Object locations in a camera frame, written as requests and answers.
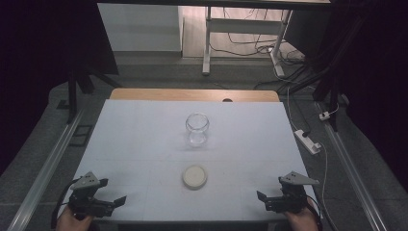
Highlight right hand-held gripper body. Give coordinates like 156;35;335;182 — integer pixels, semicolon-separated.
265;170;320;215

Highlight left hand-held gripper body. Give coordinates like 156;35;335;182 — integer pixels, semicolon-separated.
67;171;116;219

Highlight beige round jar lid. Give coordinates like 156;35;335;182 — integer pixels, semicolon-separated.
181;164;209;191

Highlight clear glass jar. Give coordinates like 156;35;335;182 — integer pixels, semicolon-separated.
185;112;211;149

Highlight person's left hand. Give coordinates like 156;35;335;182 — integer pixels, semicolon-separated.
55;205;94;231

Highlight person's right hand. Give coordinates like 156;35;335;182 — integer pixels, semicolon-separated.
283;197;319;231

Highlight white power strip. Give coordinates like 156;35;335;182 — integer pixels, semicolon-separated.
293;129;322;156

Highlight white table mat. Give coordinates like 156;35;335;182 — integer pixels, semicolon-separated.
62;98;323;223

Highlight black metal stand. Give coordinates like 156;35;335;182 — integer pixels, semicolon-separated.
64;62;123;125
277;15;369;133

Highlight wooden table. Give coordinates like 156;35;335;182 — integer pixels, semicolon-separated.
109;88;281;103

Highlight dark curtain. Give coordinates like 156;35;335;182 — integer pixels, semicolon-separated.
326;0;408;195
0;0;119;176

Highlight white cabinet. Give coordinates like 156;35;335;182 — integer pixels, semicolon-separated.
96;3;185;53

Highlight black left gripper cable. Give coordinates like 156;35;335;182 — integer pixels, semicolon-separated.
50;177;82;230

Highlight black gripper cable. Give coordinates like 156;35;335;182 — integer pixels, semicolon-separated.
306;195;324;231
50;177;82;230

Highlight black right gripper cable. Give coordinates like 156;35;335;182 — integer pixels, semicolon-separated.
306;195;324;231

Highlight thin white cable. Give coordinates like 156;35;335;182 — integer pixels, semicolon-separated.
319;142;329;208

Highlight metal floor rail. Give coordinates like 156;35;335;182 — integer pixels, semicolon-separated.
7;108;87;231
315;101;390;231

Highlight black rectangular floor frame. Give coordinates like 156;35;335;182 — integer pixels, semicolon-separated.
68;123;94;148

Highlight tangle of dark cables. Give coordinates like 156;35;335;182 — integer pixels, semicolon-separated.
210;7;307;66

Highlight white desk frame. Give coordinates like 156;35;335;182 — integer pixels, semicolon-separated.
201;6;293;78

